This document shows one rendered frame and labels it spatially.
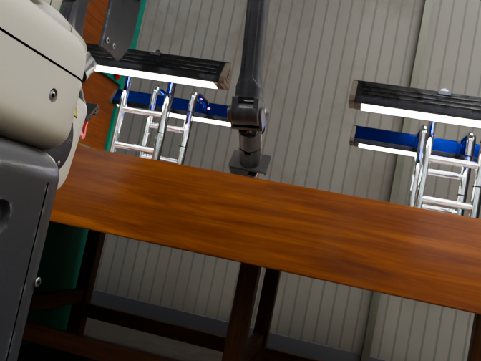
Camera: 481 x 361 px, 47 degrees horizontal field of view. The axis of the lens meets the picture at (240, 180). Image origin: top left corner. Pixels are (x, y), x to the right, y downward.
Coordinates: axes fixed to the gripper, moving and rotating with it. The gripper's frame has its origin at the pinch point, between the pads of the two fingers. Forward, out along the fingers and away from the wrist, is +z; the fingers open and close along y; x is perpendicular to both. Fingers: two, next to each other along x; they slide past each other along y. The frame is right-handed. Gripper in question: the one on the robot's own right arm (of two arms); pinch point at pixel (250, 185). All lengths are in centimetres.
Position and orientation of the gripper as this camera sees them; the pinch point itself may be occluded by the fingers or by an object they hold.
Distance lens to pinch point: 150.9
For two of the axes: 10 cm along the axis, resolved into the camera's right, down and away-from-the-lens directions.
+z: 0.1, 7.1, 7.1
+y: -9.6, -1.8, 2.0
